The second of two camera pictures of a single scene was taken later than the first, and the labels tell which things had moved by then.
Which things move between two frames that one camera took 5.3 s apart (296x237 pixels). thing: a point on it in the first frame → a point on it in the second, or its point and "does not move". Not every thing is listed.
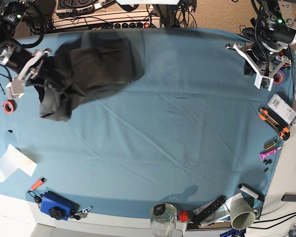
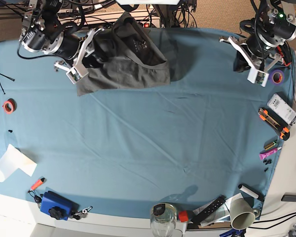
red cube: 183,216 does not move
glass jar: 163,218 does not move
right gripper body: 41,67 → 91,59
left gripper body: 250,67 → 240,63
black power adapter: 293,197 does not move
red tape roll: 10,106 does not move
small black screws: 267,162 does not move
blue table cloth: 195,126 does not move
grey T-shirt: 85,63 → 134,61
